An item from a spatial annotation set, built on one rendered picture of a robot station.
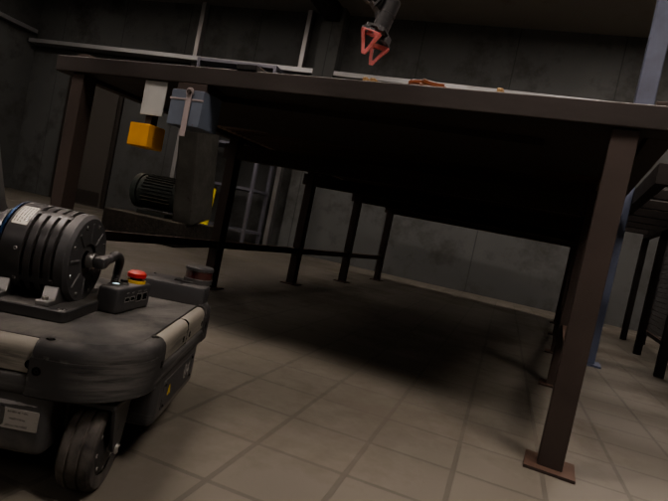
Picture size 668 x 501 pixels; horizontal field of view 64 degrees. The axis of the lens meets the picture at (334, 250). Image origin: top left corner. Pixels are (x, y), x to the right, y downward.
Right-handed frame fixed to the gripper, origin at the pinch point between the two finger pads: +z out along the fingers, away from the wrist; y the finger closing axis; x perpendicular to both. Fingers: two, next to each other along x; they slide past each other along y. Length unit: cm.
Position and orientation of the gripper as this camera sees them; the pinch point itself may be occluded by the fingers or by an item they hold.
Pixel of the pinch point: (368, 57)
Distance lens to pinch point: 186.7
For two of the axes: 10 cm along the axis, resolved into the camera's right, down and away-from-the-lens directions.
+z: -4.1, 9.1, 1.0
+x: -8.6, -4.2, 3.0
